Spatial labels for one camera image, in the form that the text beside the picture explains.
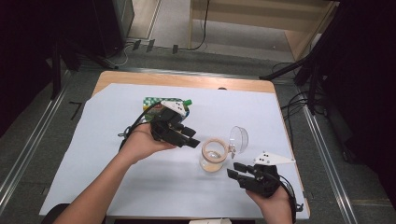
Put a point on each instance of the clear jar with hinged lid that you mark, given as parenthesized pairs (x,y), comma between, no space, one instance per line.
(211,165)

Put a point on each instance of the person's left hand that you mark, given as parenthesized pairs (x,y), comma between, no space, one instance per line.
(140,144)

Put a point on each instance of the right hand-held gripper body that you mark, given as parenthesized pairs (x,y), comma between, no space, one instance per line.
(263,182)

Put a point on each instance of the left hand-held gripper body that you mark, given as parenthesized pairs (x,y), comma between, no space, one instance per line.
(166,127)

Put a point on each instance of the yellow green spouted pouch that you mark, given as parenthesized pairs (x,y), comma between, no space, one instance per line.
(148,102)

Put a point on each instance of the dark cabinet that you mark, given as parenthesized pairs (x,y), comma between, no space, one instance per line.
(112,25)

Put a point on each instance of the light wooden shelf unit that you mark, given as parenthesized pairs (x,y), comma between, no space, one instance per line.
(249,12)

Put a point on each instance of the black stand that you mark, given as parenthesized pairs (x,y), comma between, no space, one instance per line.
(56,68)
(314,68)

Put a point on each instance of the metal floor rail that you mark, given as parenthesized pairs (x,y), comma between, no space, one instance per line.
(186,72)
(327,161)
(31,143)

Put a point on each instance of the dark curtain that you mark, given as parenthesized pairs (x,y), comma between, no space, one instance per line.
(370,77)
(25,46)

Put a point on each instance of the small black floor block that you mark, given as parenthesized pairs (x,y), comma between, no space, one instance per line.
(150,45)
(136,44)
(175,48)

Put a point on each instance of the person's right hand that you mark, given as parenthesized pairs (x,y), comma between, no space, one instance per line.
(275,205)

